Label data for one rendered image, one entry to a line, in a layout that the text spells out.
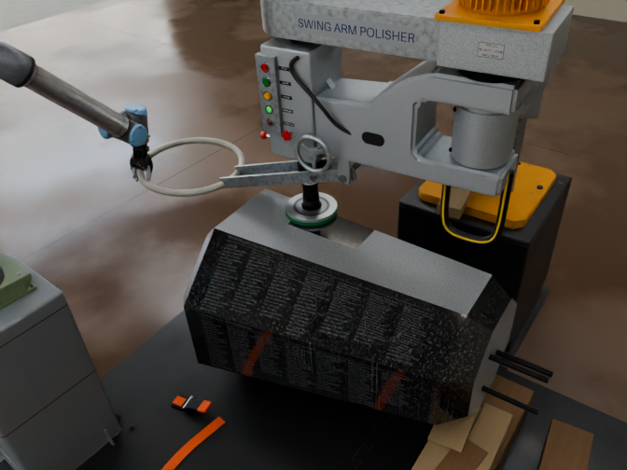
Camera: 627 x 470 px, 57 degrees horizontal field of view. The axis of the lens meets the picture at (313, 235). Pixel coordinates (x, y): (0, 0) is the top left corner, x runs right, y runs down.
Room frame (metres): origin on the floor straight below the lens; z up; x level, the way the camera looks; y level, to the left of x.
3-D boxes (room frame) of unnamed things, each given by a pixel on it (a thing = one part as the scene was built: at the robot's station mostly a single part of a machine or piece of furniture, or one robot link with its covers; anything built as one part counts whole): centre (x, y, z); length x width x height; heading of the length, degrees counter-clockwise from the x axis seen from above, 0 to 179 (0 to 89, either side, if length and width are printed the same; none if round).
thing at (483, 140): (1.62, -0.55, 1.36); 0.19 x 0.19 x 0.20
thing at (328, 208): (1.98, 0.00, 0.86); 0.21 x 0.21 x 0.01
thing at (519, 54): (1.79, -0.29, 1.63); 0.96 x 0.25 x 0.17; 57
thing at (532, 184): (2.22, -0.81, 0.76); 0.49 x 0.49 x 0.05; 53
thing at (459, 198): (2.05, -0.62, 0.81); 0.20 x 0.10 x 0.05; 151
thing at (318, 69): (1.94, -0.07, 1.34); 0.36 x 0.22 x 0.45; 57
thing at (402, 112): (1.75, -0.32, 1.32); 0.74 x 0.23 x 0.49; 57
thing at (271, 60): (1.92, 0.12, 1.39); 0.08 x 0.03 x 0.28; 57
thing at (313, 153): (1.81, -0.04, 1.22); 0.15 x 0.10 x 0.15; 57
